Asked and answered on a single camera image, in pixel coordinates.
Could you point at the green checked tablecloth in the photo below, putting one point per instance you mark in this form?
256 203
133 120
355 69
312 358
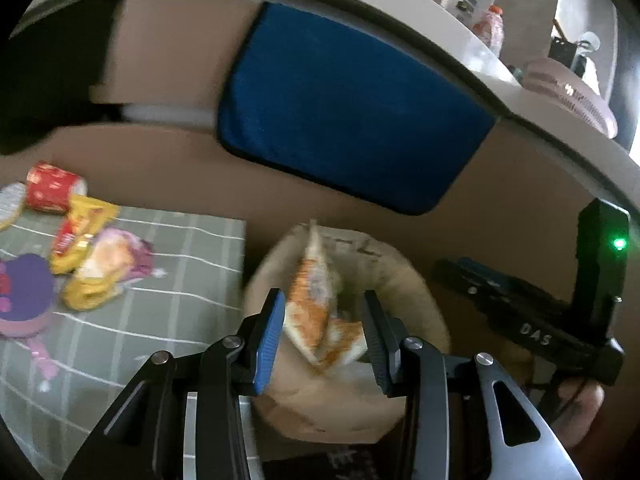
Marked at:
165 310

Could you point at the orange snack wrapper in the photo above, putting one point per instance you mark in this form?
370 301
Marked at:
312 310

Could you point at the yellow wrapper with red print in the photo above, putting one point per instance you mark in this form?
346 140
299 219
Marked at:
82 222

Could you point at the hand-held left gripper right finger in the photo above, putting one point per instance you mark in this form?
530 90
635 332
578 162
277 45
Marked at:
376 340

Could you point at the purple round package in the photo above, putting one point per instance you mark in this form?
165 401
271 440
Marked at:
25 295

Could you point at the person's right hand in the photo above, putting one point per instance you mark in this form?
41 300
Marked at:
582 410

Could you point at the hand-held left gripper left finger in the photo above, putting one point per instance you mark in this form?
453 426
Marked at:
270 342

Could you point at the plain yellow wrapper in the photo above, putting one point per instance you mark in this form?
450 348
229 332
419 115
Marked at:
87 295

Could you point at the red paper cup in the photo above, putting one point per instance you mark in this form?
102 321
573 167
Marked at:
52 187

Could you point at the orange drink bottle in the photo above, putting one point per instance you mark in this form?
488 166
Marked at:
492 25

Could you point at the round silver yellow wrapper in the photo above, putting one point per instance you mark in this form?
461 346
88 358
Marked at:
7 205

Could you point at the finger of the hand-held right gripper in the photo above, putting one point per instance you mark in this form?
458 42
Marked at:
467 280

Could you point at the blue cloth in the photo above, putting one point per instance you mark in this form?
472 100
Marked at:
350 105

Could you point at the black cloth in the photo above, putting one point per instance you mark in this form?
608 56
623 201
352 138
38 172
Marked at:
55 65

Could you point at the pink white snack wrapper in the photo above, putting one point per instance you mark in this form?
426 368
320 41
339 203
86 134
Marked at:
112 255

